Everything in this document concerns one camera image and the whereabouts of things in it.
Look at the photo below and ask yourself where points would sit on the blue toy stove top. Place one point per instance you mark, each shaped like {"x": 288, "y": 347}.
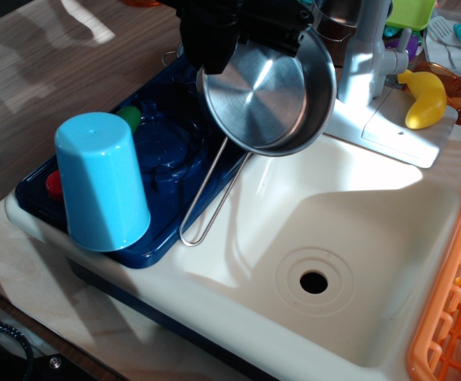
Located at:
{"x": 175, "y": 144}

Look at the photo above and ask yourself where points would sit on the yellow plastic banana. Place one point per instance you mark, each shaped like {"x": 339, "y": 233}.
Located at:
{"x": 430, "y": 99}

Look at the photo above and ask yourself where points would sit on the small steel pot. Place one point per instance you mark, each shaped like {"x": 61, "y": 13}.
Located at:
{"x": 172, "y": 55}

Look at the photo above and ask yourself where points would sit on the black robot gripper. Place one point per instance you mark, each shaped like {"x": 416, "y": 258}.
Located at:
{"x": 211, "y": 30}

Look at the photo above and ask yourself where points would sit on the white toy spatula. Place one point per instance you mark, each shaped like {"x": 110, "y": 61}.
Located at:
{"x": 441, "y": 44}

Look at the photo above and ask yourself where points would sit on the red stove knob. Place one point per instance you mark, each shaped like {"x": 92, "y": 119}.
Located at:
{"x": 53, "y": 186}

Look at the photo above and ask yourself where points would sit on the lime green plastic container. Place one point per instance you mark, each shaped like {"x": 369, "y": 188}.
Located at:
{"x": 413, "y": 14}

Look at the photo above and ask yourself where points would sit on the cream toy sink unit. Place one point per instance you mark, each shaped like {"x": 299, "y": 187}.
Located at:
{"x": 320, "y": 266}

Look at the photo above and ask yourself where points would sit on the light blue plastic cup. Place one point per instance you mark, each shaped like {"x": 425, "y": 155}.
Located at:
{"x": 103, "y": 191}

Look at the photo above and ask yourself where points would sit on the green stove knob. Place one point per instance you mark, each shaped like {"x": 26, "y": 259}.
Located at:
{"x": 132, "y": 115}

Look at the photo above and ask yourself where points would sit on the orange bowl at top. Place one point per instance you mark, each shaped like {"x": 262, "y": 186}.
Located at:
{"x": 142, "y": 3}

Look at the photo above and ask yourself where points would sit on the white grey toy faucet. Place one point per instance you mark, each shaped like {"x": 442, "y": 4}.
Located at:
{"x": 368, "y": 113}

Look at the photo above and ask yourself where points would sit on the stainless steel frying pan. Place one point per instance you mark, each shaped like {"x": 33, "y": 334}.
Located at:
{"x": 268, "y": 104}

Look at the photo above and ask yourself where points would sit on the orange dish rack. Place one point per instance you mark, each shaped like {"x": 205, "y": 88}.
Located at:
{"x": 435, "y": 353}

